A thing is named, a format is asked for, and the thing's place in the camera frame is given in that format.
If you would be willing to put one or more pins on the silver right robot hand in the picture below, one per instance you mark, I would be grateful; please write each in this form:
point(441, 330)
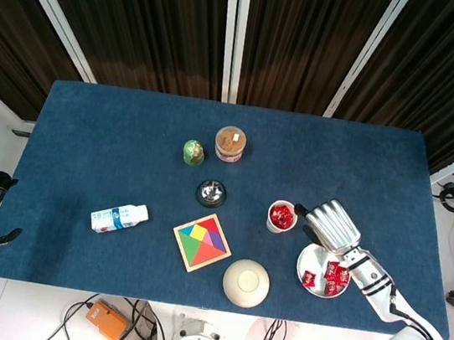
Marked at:
point(335, 227)

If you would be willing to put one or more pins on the red candy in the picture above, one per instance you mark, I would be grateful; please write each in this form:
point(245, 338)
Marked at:
point(342, 276)
point(277, 214)
point(287, 217)
point(332, 287)
point(310, 279)
point(331, 269)

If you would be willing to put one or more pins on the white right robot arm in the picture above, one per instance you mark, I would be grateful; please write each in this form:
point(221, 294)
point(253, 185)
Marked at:
point(368, 276)

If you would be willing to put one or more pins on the white paper cup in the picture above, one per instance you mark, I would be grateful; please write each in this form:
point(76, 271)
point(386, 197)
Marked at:
point(271, 227)

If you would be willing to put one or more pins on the round metal plate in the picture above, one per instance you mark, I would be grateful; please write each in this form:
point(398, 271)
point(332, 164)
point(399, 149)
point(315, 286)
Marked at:
point(316, 258)

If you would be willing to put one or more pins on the cream upturned bowl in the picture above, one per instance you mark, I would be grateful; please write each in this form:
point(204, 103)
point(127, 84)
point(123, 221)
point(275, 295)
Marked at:
point(246, 282)

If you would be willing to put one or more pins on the purple tangram parallelogram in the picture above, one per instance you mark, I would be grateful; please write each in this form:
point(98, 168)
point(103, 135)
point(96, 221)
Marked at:
point(217, 241)

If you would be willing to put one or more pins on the red tangram triangle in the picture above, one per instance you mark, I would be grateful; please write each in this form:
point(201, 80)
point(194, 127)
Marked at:
point(211, 225)

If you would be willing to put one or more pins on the pink tangram triangle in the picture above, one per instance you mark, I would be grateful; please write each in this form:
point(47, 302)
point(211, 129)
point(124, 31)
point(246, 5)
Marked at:
point(208, 239)

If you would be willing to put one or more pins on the orange tangram triangle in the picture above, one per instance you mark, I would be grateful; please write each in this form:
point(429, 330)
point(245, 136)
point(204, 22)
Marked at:
point(204, 255)

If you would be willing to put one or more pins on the clear plastic jar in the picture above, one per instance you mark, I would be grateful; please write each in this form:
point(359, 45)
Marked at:
point(231, 141)

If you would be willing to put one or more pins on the yellow tangram square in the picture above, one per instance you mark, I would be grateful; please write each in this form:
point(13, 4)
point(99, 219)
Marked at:
point(198, 232)

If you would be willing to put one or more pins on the cyan tangram triangle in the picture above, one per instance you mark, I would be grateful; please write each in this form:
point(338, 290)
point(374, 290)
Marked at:
point(187, 230)

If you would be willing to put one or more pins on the green tangram triangle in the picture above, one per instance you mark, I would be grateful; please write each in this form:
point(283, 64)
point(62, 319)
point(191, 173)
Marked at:
point(186, 245)

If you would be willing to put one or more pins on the white milk bottle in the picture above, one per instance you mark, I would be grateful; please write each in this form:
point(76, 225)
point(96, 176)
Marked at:
point(118, 218)

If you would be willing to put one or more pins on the wooden tangram tray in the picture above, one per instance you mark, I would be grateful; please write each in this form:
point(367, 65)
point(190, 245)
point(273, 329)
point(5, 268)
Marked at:
point(182, 251)

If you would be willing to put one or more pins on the green painted doll figurine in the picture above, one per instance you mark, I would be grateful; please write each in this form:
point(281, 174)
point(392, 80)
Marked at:
point(193, 152)

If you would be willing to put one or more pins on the orange box device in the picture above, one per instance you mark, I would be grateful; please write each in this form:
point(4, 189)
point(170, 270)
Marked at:
point(106, 320)

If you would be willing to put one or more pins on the blue table cloth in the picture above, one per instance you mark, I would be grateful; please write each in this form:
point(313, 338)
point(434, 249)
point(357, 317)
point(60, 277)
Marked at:
point(108, 140)

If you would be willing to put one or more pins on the dark brown curtain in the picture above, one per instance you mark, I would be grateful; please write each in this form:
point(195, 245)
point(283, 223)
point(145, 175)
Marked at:
point(304, 41)
point(443, 73)
point(8, 42)
point(146, 19)

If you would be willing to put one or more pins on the black wall bracket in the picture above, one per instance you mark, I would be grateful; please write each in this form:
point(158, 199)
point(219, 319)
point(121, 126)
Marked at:
point(20, 133)

